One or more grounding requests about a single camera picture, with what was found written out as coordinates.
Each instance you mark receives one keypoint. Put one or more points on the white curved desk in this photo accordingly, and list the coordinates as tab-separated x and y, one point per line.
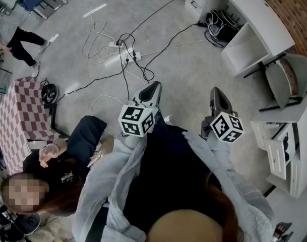
256	14

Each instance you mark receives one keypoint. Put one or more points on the grey chair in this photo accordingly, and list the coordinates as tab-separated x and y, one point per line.
276	84

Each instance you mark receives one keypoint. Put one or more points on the pink checkered tablecloth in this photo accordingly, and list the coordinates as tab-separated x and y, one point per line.
19	115

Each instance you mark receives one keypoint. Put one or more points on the person's right forearm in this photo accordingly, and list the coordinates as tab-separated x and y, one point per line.
218	152

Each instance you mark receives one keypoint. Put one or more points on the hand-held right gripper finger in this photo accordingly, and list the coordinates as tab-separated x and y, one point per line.
227	105
212	99

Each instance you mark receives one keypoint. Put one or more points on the person's black clothing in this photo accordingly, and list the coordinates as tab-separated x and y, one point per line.
168	173

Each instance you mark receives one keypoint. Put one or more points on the black round device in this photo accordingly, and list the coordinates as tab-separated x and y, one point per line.
49	92

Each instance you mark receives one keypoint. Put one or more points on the black metal table leg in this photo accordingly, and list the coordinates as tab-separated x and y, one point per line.
53	120

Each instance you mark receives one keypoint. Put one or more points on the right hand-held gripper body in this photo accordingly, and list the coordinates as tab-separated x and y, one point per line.
226	128

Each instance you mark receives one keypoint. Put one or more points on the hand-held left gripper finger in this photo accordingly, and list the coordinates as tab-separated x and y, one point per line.
158	94
136	94

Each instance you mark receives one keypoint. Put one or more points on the person's left forearm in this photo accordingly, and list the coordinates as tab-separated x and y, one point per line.
125	152

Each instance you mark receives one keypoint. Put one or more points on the white cabinet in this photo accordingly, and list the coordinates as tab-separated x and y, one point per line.
276	155

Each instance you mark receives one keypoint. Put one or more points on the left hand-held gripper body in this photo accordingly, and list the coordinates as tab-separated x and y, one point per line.
133	121

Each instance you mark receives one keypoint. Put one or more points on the person's grey jacket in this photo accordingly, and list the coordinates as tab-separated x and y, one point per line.
100	198

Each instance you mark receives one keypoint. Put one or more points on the black backpack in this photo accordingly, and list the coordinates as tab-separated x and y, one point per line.
222	26

